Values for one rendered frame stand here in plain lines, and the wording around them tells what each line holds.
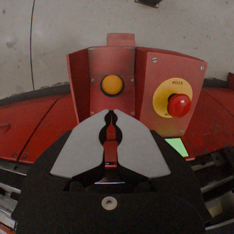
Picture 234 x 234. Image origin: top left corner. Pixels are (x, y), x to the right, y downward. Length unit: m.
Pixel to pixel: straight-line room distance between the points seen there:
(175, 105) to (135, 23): 0.84
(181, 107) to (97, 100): 0.15
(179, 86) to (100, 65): 0.15
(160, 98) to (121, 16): 0.83
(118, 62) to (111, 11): 0.76
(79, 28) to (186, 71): 0.87
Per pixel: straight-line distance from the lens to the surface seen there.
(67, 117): 0.56
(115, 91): 0.23
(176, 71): 0.19
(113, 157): 0.20
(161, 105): 0.20
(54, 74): 1.09
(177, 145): 0.24
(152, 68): 0.17
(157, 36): 1.00
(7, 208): 0.62
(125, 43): 0.82
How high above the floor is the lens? 0.94
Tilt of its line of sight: 54 degrees down
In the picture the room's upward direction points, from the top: 179 degrees clockwise
